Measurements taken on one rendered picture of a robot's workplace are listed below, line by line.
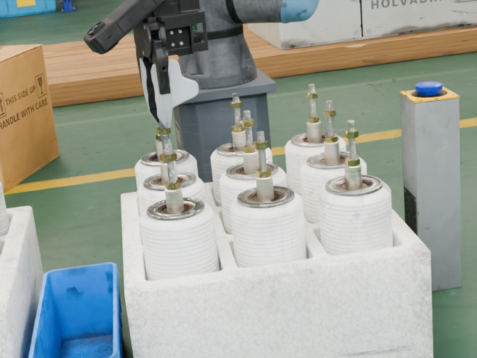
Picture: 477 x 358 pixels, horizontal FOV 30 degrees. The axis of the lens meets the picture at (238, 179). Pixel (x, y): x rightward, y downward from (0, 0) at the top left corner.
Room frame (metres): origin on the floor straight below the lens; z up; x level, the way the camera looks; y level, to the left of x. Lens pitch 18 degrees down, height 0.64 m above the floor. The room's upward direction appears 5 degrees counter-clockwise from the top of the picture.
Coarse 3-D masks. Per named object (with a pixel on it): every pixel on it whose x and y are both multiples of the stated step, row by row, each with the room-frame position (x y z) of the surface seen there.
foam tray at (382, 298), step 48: (144, 288) 1.00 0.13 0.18; (192, 288) 1.00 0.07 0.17; (240, 288) 1.01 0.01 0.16; (288, 288) 1.02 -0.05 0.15; (336, 288) 1.02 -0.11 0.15; (384, 288) 1.03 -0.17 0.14; (144, 336) 1.00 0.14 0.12; (192, 336) 1.00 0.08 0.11; (240, 336) 1.01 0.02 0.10; (288, 336) 1.02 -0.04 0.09; (336, 336) 1.02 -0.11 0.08; (384, 336) 1.03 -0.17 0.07; (432, 336) 1.04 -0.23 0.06
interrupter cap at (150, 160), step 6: (174, 150) 1.35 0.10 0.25; (180, 150) 1.34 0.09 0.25; (144, 156) 1.33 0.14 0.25; (150, 156) 1.33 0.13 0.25; (156, 156) 1.33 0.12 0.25; (180, 156) 1.31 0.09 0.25; (186, 156) 1.30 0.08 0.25; (144, 162) 1.29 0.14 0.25; (150, 162) 1.30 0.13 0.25; (156, 162) 1.29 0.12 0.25; (180, 162) 1.29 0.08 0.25
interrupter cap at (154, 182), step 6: (156, 174) 1.23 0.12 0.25; (180, 174) 1.22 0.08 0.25; (186, 174) 1.22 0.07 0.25; (192, 174) 1.21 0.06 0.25; (144, 180) 1.20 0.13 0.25; (150, 180) 1.20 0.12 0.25; (156, 180) 1.20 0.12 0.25; (180, 180) 1.20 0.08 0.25; (186, 180) 1.19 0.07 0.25; (192, 180) 1.18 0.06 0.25; (144, 186) 1.18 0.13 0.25; (150, 186) 1.18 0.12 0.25; (156, 186) 1.18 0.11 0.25; (162, 186) 1.17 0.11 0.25; (180, 186) 1.16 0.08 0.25; (186, 186) 1.17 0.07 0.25
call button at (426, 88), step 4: (420, 84) 1.32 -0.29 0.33; (424, 84) 1.31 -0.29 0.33; (428, 84) 1.31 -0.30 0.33; (432, 84) 1.31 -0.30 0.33; (436, 84) 1.31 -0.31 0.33; (440, 84) 1.31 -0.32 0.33; (416, 88) 1.31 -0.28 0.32; (420, 88) 1.30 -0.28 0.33; (424, 88) 1.30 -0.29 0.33; (428, 88) 1.30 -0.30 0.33; (432, 88) 1.30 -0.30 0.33; (436, 88) 1.30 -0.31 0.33; (440, 88) 1.30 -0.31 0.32; (420, 92) 1.31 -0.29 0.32; (424, 92) 1.30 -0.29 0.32; (428, 92) 1.30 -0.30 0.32; (432, 92) 1.30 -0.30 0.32; (436, 92) 1.30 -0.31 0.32
